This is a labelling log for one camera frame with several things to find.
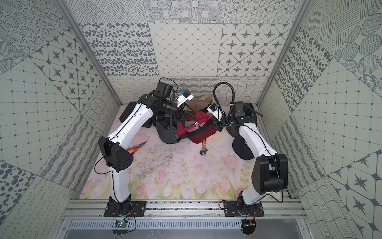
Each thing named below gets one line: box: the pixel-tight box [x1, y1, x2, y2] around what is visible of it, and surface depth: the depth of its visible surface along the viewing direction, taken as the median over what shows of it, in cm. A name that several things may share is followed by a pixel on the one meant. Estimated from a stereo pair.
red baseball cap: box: [177, 110, 217, 144], surface depth 79 cm
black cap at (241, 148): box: [232, 132, 255, 160], surface depth 97 cm
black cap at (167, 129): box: [155, 117, 179, 144], surface depth 93 cm
